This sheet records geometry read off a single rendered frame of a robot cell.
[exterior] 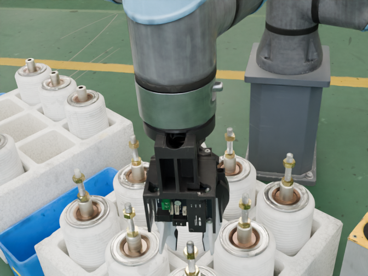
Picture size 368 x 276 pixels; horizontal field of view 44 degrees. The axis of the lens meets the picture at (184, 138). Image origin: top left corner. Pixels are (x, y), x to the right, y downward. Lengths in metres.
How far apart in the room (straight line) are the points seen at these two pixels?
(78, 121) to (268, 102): 0.44
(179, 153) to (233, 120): 1.02
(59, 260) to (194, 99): 0.50
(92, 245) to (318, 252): 0.37
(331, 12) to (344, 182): 0.46
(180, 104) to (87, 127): 0.71
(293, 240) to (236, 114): 0.73
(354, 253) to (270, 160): 0.55
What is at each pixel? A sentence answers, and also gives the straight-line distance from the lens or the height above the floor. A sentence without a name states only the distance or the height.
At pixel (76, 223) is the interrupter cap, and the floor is 0.25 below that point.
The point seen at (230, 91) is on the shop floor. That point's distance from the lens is 1.58.
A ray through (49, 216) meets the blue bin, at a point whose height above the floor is 0.09.
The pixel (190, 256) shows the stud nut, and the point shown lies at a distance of 0.59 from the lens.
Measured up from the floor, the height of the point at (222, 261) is 0.24.
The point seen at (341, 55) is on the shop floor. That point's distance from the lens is 1.86.
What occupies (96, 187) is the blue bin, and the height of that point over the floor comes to 0.09.
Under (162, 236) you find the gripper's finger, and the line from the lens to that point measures 0.53.
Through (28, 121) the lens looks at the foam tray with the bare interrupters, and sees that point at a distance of 1.25.
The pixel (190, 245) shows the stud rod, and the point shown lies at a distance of 0.58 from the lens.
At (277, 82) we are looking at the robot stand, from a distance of 1.03.
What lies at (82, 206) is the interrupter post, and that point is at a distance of 0.76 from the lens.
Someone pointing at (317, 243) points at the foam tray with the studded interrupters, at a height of 0.18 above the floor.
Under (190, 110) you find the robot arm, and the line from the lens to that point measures 0.40.
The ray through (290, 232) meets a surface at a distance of 0.78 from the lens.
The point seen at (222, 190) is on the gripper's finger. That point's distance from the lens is 0.51.
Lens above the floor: 0.78
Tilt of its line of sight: 35 degrees down
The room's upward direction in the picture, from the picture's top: 4 degrees counter-clockwise
